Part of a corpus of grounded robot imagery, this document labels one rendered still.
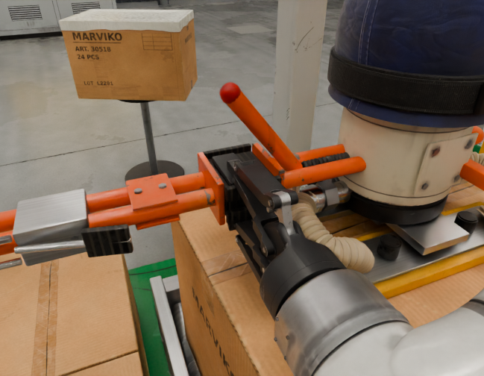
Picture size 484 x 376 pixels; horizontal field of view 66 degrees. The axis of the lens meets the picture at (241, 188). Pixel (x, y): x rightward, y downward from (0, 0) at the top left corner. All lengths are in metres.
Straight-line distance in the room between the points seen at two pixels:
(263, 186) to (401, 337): 0.17
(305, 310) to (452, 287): 0.33
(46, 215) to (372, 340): 0.33
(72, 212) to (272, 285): 0.23
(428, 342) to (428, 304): 0.30
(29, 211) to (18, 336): 0.67
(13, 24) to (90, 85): 5.57
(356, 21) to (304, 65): 1.11
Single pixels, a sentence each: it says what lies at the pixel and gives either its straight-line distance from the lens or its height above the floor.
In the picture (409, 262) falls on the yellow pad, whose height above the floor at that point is 0.97.
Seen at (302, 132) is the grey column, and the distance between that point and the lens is 1.68.
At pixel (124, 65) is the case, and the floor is 0.81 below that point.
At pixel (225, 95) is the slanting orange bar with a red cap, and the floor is 1.19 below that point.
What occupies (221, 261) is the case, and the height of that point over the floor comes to 0.95.
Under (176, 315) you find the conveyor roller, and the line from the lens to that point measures 1.00.
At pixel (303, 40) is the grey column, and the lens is 1.55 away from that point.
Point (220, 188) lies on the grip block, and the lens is 0.41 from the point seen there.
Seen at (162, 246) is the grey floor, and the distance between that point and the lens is 2.02.
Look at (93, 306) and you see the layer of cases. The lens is 1.08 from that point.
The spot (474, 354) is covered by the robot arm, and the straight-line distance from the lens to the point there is 0.24.
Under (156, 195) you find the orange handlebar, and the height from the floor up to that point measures 1.09.
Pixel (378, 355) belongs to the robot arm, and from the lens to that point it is 0.25.
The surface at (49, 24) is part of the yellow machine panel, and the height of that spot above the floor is 0.20.
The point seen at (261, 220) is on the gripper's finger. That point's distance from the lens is 0.36.
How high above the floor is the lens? 1.33
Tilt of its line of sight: 33 degrees down
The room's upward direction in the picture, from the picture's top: straight up
